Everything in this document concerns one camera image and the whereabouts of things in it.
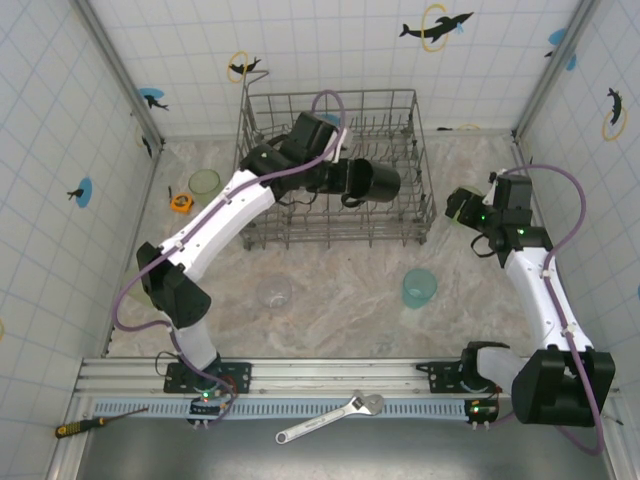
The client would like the black mug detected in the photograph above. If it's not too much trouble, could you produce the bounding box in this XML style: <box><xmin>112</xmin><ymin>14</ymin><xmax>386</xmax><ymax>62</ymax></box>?
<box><xmin>342</xmin><ymin>158</ymin><xmax>402</xmax><ymax>209</ymax></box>

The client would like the tall green plastic cup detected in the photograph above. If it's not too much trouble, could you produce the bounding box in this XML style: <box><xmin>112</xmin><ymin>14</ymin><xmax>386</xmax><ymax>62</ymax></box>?
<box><xmin>187</xmin><ymin>168</ymin><xmax>224</xmax><ymax>205</ymax></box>

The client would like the teal plastic cup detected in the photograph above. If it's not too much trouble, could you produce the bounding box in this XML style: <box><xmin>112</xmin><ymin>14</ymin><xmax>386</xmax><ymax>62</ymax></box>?
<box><xmin>402</xmin><ymin>268</ymin><xmax>439</xmax><ymax>311</ymax></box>

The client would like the pale green plastic cup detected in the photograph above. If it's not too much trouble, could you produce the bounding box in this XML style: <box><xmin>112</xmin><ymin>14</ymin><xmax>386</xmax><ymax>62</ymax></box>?
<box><xmin>121</xmin><ymin>269</ymin><xmax>151</xmax><ymax>307</ymax></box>

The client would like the orange tape measure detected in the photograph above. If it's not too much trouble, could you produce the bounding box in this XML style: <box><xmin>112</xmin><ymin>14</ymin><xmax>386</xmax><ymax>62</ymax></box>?
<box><xmin>167</xmin><ymin>185</ymin><xmax>195</xmax><ymax>216</ymax></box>

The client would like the shark sticker on blue oval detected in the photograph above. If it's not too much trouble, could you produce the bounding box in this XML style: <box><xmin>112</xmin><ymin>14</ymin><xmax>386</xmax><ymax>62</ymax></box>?
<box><xmin>137</xmin><ymin>87</ymin><xmax>170</xmax><ymax>112</ymax></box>

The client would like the clear round glass cup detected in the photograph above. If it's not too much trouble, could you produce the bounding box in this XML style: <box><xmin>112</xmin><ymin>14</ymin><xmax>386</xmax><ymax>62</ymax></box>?
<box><xmin>256</xmin><ymin>273</ymin><xmax>294</xmax><ymax>310</ymax></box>

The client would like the small green-lit circuit board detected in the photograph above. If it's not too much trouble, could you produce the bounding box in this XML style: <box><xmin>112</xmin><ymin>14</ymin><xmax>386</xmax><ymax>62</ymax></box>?
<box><xmin>188</xmin><ymin>387</ymin><xmax>236</xmax><ymax>426</ymax></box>
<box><xmin>464</xmin><ymin>397</ymin><xmax>501</xmax><ymax>426</ymax></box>

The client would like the silver adjustable wrench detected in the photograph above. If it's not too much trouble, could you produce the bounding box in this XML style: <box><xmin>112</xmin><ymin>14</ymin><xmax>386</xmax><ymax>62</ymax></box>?
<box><xmin>274</xmin><ymin>388</ymin><xmax>385</xmax><ymax>445</ymax></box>

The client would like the yellow black screwdriver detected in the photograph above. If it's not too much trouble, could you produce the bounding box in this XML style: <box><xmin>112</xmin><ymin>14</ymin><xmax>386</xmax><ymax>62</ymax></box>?
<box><xmin>54</xmin><ymin>407</ymin><xmax>150</xmax><ymax>440</ymax></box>

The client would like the grey wire dish rack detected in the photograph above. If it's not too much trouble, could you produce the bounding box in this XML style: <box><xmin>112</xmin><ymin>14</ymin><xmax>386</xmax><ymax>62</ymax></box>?
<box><xmin>233</xmin><ymin>69</ymin><xmax>437</xmax><ymax>251</ymax></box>

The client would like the seal sticker with yellow ring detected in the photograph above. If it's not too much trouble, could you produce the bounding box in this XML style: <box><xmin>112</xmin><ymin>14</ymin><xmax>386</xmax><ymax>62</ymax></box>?
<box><xmin>227</xmin><ymin>49</ymin><xmax>263</xmax><ymax>84</ymax></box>

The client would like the black animal yellow ring sticker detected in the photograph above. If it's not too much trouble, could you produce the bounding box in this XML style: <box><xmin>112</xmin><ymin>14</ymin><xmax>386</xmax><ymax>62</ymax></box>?
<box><xmin>134</xmin><ymin>124</ymin><xmax>154</xmax><ymax>159</ymax></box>

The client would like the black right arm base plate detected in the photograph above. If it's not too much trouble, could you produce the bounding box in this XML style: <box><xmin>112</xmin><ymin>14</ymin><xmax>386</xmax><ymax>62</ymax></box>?
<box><xmin>415</xmin><ymin>359</ymin><xmax>501</xmax><ymax>396</ymax></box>

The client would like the seahorse sticker with yellow ring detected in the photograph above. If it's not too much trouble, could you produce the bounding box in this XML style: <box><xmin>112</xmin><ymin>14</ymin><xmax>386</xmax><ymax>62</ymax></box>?
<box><xmin>601</xmin><ymin>87</ymin><xmax>629</xmax><ymax>142</ymax></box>

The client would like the dolphin sticker with yellow ring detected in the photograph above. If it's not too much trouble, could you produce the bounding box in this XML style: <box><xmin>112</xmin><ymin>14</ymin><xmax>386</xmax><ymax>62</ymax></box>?
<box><xmin>398</xmin><ymin>3</ymin><xmax>475</xmax><ymax>54</ymax></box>

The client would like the aluminium frame post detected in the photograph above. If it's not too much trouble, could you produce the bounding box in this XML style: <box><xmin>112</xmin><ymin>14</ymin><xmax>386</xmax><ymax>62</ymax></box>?
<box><xmin>69</xmin><ymin>0</ymin><xmax>166</xmax><ymax>151</ymax></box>
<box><xmin>512</xmin><ymin>0</ymin><xmax>601</xmax><ymax>141</ymax></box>

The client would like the blue oval wall sticker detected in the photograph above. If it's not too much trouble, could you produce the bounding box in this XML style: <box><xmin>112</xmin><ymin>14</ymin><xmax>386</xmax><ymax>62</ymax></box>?
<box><xmin>543</xmin><ymin>28</ymin><xmax>578</xmax><ymax>71</ymax></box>

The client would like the aluminium mounting rail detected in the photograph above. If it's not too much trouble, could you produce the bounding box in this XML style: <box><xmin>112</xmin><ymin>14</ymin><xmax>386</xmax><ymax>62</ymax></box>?
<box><xmin>73</xmin><ymin>355</ymin><xmax>621</xmax><ymax>401</ymax></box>

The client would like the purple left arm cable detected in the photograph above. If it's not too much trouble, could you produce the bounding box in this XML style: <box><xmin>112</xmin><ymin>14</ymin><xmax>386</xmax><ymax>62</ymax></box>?
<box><xmin>112</xmin><ymin>89</ymin><xmax>350</xmax><ymax>426</ymax></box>

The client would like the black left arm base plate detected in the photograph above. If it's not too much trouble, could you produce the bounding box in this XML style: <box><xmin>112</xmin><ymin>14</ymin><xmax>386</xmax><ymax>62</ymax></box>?
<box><xmin>163</xmin><ymin>360</ymin><xmax>253</xmax><ymax>396</ymax></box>

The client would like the light blue slotted cable duct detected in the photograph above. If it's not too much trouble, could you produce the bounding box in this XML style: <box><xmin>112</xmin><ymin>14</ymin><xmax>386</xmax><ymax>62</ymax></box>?
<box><xmin>92</xmin><ymin>397</ymin><xmax>501</xmax><ymax>420</ymax></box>

